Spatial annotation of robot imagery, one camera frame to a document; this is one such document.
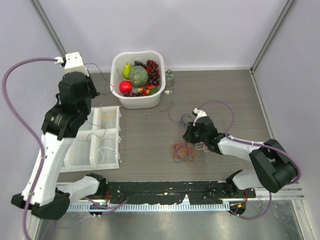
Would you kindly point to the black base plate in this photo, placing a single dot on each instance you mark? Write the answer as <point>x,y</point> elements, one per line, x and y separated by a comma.
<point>170,192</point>

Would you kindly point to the red apple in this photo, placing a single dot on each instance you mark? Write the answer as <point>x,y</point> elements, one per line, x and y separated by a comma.
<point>125,86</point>

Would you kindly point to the green lime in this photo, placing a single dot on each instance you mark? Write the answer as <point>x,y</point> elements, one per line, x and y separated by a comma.
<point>153,91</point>

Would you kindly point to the clear plastic bottle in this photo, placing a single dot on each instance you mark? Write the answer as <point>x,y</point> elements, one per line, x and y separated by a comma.
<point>169,82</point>

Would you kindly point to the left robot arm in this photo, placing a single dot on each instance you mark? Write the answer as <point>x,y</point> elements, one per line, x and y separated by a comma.
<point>60,127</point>

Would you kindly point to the aluminium rail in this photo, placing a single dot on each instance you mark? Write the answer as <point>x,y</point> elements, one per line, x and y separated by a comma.
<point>288,192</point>

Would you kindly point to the dark grape bunch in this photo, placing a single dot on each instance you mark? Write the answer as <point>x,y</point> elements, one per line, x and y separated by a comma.
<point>141,64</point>

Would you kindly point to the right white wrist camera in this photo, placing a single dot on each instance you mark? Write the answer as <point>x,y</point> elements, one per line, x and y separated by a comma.
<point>198,113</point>

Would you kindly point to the slotted cable duct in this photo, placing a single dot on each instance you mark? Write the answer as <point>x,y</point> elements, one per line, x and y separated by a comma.
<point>185,206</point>

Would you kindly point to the green melon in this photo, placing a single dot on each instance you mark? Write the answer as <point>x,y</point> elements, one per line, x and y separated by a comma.
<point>138,76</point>

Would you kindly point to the red grape bunch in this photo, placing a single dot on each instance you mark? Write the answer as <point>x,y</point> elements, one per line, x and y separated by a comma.
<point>153,71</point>

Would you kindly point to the green pear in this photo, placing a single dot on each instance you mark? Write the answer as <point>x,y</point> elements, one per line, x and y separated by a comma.
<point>126,71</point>

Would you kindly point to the peach fruit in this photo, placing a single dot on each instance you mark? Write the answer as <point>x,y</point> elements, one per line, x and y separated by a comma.
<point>145,89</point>

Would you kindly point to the dark cherries front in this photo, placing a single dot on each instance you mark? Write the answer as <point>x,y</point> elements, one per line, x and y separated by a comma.
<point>134,94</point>

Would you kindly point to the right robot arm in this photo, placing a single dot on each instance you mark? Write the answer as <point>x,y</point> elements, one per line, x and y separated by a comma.
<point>273,168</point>

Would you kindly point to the white compartment tray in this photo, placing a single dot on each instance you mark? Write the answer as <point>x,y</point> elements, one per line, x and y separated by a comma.
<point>96,146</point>

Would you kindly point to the white fruit basket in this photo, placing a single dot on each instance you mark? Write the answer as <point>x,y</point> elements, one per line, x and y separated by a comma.
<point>118,64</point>

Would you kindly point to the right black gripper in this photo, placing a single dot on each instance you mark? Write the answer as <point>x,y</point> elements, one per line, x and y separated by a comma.
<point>188,136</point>

